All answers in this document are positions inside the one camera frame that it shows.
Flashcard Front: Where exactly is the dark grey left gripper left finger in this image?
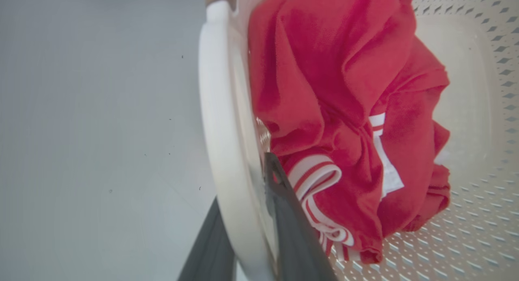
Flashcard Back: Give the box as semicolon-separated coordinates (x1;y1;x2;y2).
177;198;237;281

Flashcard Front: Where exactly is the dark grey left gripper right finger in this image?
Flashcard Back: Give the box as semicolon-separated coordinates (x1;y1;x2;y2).
264;152;338;281

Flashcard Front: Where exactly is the white perforated plastic laundry basket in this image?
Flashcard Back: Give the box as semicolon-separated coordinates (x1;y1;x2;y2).
198;0;519;281

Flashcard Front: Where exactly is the red garment with white stripes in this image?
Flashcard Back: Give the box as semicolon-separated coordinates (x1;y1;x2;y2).
247;0;452;265

